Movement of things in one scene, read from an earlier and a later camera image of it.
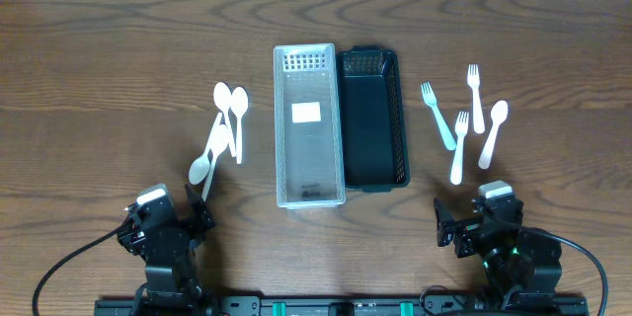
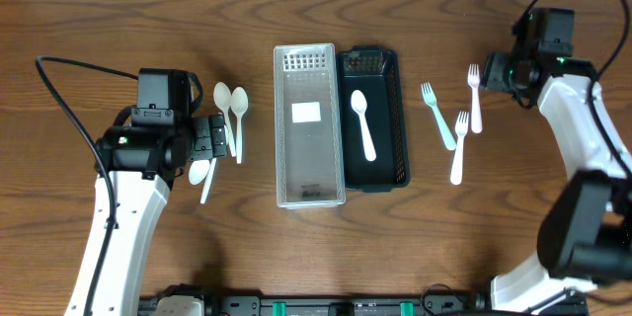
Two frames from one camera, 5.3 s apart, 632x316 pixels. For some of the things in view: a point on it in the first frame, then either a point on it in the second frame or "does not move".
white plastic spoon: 199,167 does not move
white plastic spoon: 239,104 does not move
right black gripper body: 469,244 -> 502,72
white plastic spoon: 499,113 -> 359,103
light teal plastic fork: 431,100 does not move
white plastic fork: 461,125 does not move
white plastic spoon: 222,97 does not move
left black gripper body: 188,222 -> 215,136
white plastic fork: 474,80 does not move
